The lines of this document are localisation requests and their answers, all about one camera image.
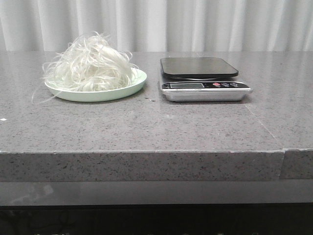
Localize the pale green round plate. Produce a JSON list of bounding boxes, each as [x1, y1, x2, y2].
[[45, 68, 147, 102]]

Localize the white vermicelli noodle bundle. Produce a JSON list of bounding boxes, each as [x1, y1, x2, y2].
[[43, 32, 138, 97]]

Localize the white pleated curtain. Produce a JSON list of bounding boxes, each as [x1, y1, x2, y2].
[[0, 0, 313, 51]]

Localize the silver digital kitchen scale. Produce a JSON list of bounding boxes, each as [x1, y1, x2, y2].
[[160, 57, 252, 102]]

